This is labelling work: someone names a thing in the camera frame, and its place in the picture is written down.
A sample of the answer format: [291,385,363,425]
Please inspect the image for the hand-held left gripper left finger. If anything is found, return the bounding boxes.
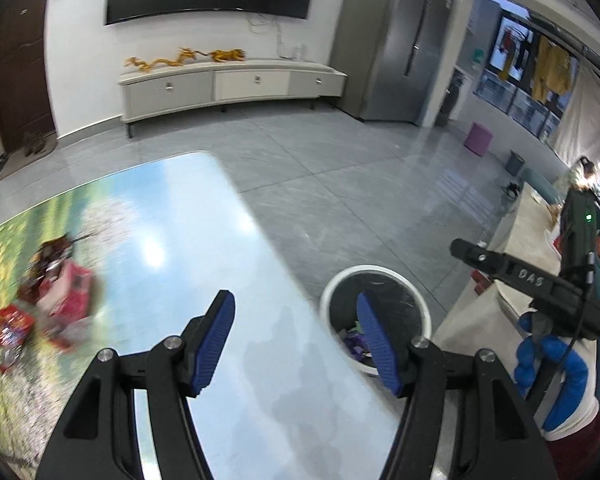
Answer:
[35,290,236,480]

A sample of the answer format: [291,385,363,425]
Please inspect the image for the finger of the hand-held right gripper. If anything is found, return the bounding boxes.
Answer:
[450,238,566,307]

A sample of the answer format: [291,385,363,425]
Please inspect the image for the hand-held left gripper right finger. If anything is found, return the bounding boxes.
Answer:
[356,292,553,480]

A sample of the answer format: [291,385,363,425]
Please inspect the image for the purple wrapper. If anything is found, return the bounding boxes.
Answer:
[342,329,376,362]

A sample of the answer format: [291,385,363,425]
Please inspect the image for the white round trash can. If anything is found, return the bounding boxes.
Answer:
[320,265,433,379]

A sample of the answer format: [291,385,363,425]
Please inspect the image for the person's right forearm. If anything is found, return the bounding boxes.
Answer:
[540,340,600,480]

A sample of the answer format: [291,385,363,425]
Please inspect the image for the person's right hand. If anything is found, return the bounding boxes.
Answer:
[514,310,589,433]

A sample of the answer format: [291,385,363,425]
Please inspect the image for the red and white packet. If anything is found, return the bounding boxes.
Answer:
[545,205,567,257]

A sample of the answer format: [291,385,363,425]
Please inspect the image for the beige cloth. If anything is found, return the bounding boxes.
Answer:
[434,182,581,413]

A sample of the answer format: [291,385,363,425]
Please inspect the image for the purple stool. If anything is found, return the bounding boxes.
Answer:
[463,121,495,157]

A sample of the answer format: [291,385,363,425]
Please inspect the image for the beige curtain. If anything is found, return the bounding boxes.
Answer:
[551,64,600,172]

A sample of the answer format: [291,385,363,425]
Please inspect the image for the red cardboard snack box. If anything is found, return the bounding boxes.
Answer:
[39,264,96,332]

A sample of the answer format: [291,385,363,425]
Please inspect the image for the balcony glass door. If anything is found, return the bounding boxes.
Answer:
[472,0,582,142]

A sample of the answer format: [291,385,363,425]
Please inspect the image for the dark red snack bag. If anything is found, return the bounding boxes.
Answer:
[17,234,75,302]

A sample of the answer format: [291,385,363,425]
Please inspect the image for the hanging clothes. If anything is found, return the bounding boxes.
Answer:
[497,27,574,104]

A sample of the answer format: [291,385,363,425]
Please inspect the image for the red snack packet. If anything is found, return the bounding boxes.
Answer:
[0,294,35,350]

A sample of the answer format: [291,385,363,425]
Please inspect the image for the grey refrigerator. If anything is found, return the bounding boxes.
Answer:
[330,0,456,127]

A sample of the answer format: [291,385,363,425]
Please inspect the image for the wide grey drawer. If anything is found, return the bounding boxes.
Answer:
[125,71,214,122]

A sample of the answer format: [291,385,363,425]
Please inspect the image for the grey television stand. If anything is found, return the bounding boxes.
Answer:
[117,58,349,139]

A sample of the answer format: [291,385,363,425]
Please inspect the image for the small grey drawer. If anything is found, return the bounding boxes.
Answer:
[289,71,346,99]

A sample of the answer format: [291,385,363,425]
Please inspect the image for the cream drawer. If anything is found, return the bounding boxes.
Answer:
[214,70,291,102]

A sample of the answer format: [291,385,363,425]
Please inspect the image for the brown door mat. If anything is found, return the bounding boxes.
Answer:
[0,137,59,182]

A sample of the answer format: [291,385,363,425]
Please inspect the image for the brown shoes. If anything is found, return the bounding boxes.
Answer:
[22,132,49,156]

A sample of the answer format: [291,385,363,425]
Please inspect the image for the golden dragon ornament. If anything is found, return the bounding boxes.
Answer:
[125,48,209,72]

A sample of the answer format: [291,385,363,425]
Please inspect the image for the golden tiger ornament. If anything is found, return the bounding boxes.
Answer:
[210,48,247,64]

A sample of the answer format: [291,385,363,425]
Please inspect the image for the dark brown door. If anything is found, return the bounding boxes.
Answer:
[0,0,57,154]

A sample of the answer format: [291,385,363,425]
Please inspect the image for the white cable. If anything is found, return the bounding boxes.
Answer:
[247,12,294,59]

